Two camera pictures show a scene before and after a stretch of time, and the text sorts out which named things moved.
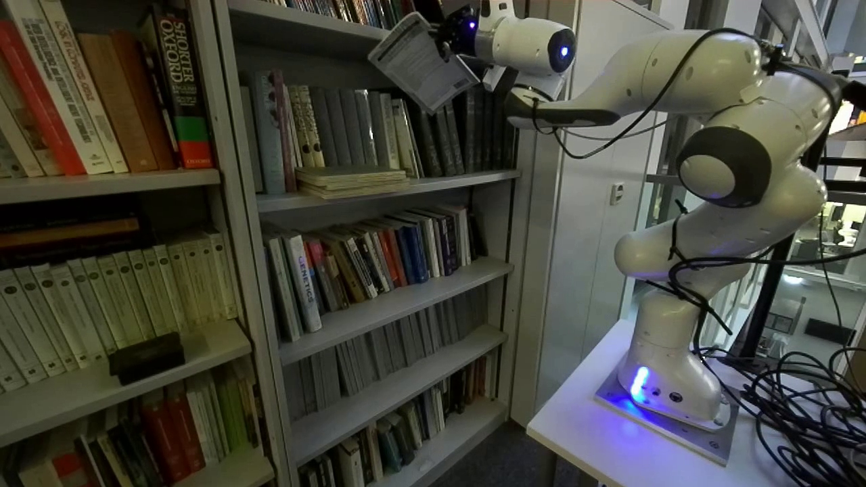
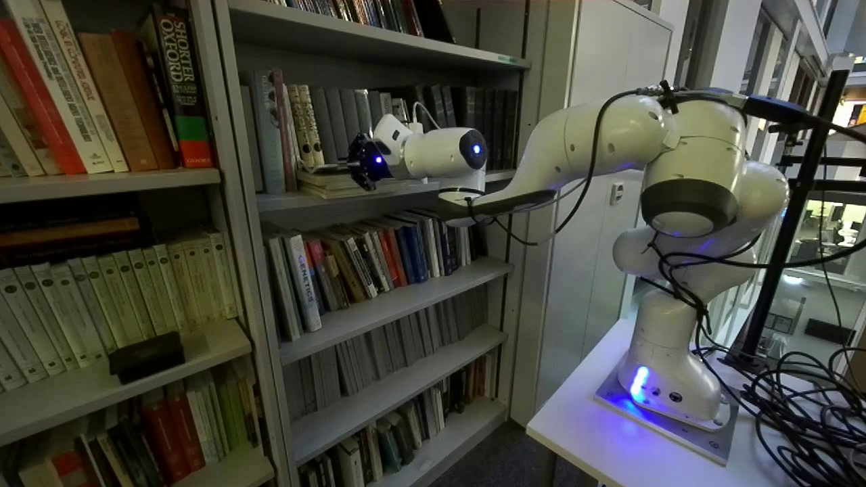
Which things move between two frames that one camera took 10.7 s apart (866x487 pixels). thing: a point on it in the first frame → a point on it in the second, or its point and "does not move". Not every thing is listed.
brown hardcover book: x=132 y=104 does not move
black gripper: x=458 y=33 → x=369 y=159
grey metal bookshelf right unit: x=383 y=243 does not move
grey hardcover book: x=415 y=56 → x=327 y=165
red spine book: x=36 y=98 does not move
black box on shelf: x=143 y=357 does not move
